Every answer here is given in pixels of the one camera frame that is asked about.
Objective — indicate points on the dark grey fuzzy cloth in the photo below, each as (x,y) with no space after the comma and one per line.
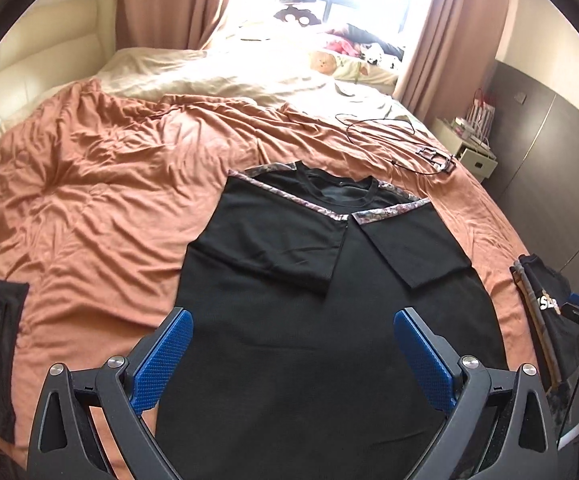
(562,410)

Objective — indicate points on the black t-shirt with patterned trim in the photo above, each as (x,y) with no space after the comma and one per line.
(289,320)

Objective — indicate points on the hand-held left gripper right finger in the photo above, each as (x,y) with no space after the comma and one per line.
(424,360)

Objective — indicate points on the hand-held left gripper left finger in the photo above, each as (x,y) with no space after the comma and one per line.
(164,360)

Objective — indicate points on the pile of mixed clothes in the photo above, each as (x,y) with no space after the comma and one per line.
(364,45)

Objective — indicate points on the black white plush toy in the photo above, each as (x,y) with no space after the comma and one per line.
(294,16)

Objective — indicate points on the stack of folded clothes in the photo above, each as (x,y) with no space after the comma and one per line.
(544,305)

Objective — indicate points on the white plastic loop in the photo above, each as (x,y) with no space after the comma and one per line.
(572,442)

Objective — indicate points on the white nightstand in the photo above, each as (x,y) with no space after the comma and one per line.
(474,160)

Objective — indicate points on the beige bed sheet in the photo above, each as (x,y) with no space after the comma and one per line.
(194,70)

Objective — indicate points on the pink curtain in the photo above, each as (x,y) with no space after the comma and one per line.
(449,35)
(169,0)

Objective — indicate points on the brown blanket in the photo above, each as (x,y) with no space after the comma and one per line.
(94,200)

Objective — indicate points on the bear print pillow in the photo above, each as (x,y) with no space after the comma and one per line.
(349,67)

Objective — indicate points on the cream leather headboard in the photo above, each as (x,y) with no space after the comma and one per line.
(44,45)

